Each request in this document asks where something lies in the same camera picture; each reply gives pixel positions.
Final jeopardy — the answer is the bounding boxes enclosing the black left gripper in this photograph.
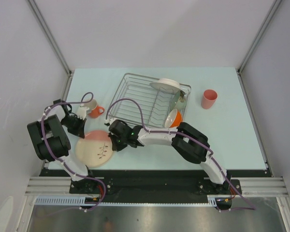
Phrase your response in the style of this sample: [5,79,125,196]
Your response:
[61,115,87,139]

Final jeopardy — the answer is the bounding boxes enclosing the orange mug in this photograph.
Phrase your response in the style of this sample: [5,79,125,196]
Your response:
[85,99,105,118]

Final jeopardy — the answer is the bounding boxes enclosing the pink beige leaf plate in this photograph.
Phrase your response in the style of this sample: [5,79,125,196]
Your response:
[75,130,113,168]

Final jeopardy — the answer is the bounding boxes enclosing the orange bowl white inside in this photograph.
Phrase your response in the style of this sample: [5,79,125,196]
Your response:
[164,109,182,128]

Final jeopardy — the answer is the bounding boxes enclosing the white fluted plate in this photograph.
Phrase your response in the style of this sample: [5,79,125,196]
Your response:
[150,78,180,91]

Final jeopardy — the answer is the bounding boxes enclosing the green floral ceramic bowl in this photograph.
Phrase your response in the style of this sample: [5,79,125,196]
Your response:
[170,91,187,111]

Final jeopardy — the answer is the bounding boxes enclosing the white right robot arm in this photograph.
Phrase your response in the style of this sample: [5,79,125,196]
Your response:
[105,118,231,194]

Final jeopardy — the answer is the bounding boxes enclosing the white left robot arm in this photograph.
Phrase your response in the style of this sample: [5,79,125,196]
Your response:
[27,100,97,193]

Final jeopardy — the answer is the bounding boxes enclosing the pink plastic cup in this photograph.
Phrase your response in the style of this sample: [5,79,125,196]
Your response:
[201,89,218,109]

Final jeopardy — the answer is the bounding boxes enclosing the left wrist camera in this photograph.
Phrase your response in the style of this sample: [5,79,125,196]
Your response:
[76,104,89,120]

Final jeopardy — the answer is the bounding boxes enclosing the metal wire dish rack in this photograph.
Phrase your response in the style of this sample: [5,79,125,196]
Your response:
[106,72,192,128]

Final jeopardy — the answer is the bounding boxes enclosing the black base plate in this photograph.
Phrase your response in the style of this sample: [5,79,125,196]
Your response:
[41,170,242,209]

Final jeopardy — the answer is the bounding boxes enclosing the white slotted cable duct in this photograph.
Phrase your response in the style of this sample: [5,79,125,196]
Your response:
[35,196,102,205]

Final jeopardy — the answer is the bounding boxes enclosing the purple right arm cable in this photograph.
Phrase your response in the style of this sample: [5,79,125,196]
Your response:
[105,98,256,211]

